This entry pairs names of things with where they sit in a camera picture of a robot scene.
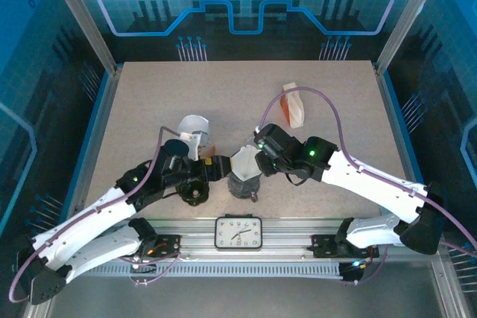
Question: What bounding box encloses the orange transparent cup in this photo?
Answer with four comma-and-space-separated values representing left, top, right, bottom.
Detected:
199, 143, 218, 159

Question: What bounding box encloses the white paper coffee filter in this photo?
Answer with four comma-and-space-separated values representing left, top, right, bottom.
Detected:
230, 145, 260, 181
177, 113, 212, 147

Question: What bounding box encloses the white coffee filter stack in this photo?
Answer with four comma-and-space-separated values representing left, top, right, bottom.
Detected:
282, 83, 306, 128

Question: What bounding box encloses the white-faced black clock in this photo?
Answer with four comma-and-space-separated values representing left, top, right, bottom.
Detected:
215, 216, 263, 250

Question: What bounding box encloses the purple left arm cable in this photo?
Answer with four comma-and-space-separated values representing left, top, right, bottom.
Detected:
7, 126, 189, 303

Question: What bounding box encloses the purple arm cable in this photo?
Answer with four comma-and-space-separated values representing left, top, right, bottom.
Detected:
255, 86, 477, 259
7, 126, 189, 303

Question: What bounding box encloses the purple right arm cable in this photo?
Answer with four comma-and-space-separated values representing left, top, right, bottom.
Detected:
255, 86, 477, 259

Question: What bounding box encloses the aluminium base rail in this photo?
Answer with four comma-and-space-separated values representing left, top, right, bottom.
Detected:
111, 217, 437, 263

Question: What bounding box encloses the blue-edged table side rail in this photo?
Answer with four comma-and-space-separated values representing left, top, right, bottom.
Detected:
59, 64, 124, 229
373, 63, 440, 222

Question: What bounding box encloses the grey slotted cable duct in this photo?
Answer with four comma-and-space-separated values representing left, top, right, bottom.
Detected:
104, 261, 346, 279

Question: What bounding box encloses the aluminium frame post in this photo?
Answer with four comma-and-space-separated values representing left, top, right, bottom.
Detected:
40, 0, 122, 75
374, 0, 451, 75

